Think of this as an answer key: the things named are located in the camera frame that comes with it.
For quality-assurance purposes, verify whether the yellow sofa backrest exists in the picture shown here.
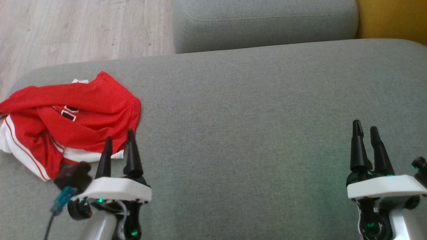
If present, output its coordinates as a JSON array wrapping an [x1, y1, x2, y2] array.
[[356, 0, 427, 46]]

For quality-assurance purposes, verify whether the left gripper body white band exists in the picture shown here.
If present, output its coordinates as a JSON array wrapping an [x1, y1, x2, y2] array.
[[68, 168, 152, 221]]

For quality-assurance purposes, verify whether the left thin black cable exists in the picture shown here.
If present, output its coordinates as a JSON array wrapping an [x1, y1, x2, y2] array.
[[43, 213, 56, 240]]

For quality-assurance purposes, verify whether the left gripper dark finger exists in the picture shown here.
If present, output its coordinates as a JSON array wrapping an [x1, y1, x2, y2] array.
[[95, 136, 113, 179], [123, 128, 144, 179]]

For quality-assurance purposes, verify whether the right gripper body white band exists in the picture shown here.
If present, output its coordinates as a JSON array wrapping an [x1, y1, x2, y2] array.
[[346, 168, 427, 240]]

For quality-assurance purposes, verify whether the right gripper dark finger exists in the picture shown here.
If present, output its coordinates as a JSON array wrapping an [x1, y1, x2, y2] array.
[[369, 126, 396, 176], [349, 119, 373, 173]]

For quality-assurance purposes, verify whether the red basketball jersey black print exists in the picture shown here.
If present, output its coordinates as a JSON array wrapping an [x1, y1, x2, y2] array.
[[0, 71, 141, 158]]

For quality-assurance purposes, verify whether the left blue cable connector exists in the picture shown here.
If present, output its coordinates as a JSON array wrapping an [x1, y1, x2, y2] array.
[[50, 186, 78, 216]]

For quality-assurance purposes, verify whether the grey sofa cushion with piping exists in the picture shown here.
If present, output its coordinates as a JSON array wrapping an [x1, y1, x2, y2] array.
[[171, 0, 359, 54]]

